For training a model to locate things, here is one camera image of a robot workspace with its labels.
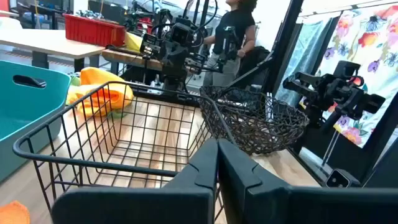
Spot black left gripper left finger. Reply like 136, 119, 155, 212
51, 138, 218, 224

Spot orange microfiber towel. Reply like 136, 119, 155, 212
0, 200, 31, 224

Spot grey teal curtain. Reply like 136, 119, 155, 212
275, 17, 333, 106

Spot light wooden table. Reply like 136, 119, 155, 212
0, 29, 106, 69

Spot floral print curtain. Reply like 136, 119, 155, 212
300, 4, 398, 149

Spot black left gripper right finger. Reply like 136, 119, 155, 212
218, 138, 398, 224

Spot dark woven wicker basket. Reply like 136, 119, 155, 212
198, 85, 310, 156

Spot small black camera box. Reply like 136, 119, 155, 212
325, 168, 361, 189

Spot yellow microfiber towel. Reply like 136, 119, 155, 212
67, 67, 134, 118

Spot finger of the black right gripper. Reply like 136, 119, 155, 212
139, 33, 161, 57
184, 57, 205, 75

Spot butcher block table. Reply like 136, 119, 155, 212
101, 48, 164, 74

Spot person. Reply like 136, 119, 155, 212
203, 0, 259, 88

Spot black frame post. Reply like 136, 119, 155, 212
267, 0, 304, 94

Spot teal plastic bin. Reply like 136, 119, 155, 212
0, 60, 72, 183

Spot red plastic crate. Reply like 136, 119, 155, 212
63, 13, 126, 47

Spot yellow cloth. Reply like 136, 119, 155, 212
124, 32, 143, 52

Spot black wire basket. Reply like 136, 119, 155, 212
12, 81, 237, 224

